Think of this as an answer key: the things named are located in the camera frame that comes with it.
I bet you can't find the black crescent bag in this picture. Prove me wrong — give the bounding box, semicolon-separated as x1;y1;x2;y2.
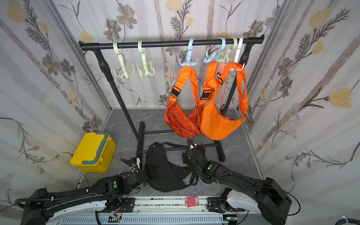
144;142;199;193

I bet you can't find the bright orange crescent bag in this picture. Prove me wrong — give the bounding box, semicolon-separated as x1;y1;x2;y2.
200;62;248;141

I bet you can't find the dark orange waist bag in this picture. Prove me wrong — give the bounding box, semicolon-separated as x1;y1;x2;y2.
164;66;202;138
198;61;218;116

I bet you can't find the pink crescent bag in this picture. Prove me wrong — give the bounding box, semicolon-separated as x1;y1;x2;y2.
219;62;228;108

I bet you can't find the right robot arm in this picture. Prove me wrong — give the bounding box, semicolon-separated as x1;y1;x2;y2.
185;138;292;225

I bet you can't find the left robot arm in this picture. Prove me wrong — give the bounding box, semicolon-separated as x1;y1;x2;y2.
14;167;155;225

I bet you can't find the blue hook left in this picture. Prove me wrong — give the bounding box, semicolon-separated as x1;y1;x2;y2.
179;38;198;67

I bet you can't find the blue hook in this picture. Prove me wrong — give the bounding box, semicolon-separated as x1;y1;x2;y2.
203;37;226;63
179;38;198;67

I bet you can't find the green hook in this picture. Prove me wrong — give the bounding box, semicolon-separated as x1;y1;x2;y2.
136;40;155;78
112;42;135;79
216;37;238;63

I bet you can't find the blue hook right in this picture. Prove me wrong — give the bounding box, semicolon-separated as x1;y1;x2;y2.
203;37;226;63

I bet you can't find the green hook right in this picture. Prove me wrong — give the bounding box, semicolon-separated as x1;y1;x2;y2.
216;37;238;63

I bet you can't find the white hook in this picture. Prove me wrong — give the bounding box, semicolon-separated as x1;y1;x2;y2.
230;37;246;71

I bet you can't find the green hook far left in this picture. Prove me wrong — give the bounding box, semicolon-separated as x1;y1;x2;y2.
112;42;135;79

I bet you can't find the black clothes rack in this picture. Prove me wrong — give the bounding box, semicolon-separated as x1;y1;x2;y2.
79;35;265;162

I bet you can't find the pink tag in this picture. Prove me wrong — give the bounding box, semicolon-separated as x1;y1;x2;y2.
185;196;200;208

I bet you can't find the yellow storage box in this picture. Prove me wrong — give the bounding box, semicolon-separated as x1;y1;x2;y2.
70;133;116;173

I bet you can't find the white cable duct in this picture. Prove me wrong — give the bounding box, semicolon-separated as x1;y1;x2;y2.
53;214;228;225

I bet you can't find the aluminium rail base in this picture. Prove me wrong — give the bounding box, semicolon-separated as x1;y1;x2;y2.
48;191;264;225

